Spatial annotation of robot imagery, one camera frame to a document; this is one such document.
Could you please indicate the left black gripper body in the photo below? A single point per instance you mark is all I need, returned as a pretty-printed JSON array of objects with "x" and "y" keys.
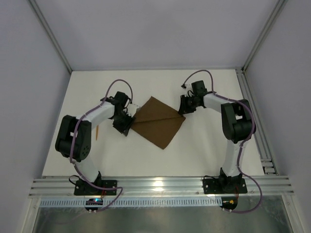
[{"x": 124, "y": 123}]

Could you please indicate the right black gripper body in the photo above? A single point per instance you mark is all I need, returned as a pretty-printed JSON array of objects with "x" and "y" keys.
[{"x": 184, "y": 105}]

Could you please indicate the brown cloth napkin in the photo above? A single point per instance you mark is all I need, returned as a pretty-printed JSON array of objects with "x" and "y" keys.
[{"x": 157, "y": 122}]

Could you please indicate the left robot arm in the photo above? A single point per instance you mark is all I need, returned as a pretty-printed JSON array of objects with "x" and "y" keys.
[{"x": 75, "y": 137}]

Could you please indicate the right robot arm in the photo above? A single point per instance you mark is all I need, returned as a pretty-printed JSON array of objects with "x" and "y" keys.
[{"x": 238, "y": 126}]

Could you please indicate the orange plastic fork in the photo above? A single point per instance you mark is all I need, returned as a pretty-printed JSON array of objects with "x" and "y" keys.
[{"x": 97, "y": 133}]

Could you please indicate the left black connector board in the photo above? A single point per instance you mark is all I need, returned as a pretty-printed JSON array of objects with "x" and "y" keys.
[{"x": 93, "y": 205}]

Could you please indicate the black connector board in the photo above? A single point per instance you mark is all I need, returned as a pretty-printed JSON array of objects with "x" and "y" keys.
[
  {"x": 93, "y": 205},
  {"x": 228, "y": 203}
]

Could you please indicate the right black connector board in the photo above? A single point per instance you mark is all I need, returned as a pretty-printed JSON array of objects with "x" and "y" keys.
[{"x": 228, "y": 203}]

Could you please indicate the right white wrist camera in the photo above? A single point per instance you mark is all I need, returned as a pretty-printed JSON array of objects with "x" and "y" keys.
[{"x": 186, "y": 88}]

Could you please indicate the right corner aluminium post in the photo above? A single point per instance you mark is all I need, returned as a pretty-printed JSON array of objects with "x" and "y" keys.
[{"x": 267, "y": 27}]

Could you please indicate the corner aluminium post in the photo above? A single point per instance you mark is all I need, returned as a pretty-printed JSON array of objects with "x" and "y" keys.
[
  {"x": 48, "y": 31},
  {"x": 267, "y": 27}
]

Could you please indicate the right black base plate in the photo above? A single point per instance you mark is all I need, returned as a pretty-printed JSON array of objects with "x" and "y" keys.
[{"x": 212, "y": 185}]

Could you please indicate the slotted cable duct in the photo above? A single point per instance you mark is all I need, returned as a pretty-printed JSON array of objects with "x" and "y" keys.
[{"x": 134, "y": 202}]

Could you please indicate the right side aluminium rail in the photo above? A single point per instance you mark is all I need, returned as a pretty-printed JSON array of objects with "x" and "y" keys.
[{"x": 266, "y": 155}]

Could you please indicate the aluminium rail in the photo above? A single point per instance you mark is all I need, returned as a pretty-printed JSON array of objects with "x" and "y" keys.
[
  {"x": 155, "y": 186},
  {"x": 266, "y": 155}
]

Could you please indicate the front aluminium rail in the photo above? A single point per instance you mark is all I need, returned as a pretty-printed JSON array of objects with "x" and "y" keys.
[{"x": 155, "y": 186}]

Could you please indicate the left corner aluminium post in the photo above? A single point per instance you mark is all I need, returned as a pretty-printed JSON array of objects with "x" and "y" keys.
[{"x": 48, "y": 31}]

